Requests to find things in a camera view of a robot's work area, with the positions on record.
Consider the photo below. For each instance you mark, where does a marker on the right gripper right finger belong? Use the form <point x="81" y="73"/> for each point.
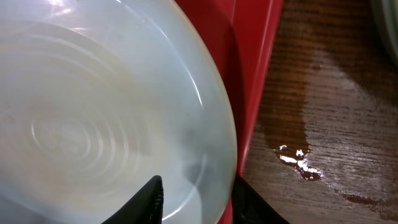
<point x="250" y="208"/>

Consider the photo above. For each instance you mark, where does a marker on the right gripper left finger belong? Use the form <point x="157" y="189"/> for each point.
<point x="145" y="207"/>

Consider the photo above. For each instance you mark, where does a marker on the light blue plate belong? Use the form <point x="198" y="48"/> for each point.
<point x="385" y="16"/>
<point x="99" y="96"/>

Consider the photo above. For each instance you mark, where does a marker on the light blue plate top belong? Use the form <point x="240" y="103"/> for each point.
<point x="385" y="16"/>

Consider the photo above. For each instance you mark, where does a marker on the red plastic tray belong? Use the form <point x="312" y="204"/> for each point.
<point x="239" y="35"/>

